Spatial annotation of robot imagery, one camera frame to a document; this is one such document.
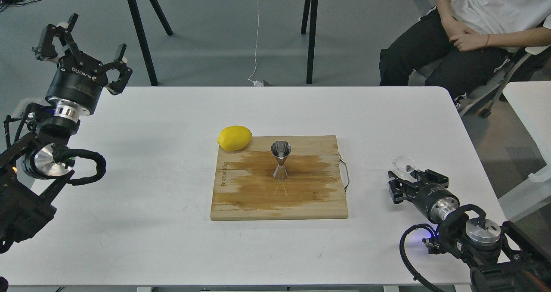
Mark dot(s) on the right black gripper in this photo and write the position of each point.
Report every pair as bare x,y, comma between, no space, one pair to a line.
433,200

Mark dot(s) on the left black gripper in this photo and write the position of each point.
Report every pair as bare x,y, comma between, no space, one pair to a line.
75,80

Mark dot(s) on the clear glass measuring cup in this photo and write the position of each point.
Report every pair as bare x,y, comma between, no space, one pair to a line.
404,164

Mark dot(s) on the steel double jigger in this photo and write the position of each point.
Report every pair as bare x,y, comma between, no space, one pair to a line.
280,150

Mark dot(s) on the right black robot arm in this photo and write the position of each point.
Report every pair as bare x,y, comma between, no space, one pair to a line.
501,257

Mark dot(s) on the person's hands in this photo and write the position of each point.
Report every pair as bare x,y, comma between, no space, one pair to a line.
463,37

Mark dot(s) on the seated person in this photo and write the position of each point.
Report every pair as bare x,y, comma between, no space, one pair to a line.
511,24

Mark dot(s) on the office chair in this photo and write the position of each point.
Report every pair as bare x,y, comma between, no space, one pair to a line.
520,67

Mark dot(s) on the yellow lemon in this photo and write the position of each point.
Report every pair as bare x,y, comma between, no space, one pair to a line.
234,138

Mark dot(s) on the wooden cutting board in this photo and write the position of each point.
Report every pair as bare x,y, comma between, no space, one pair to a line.
245,188

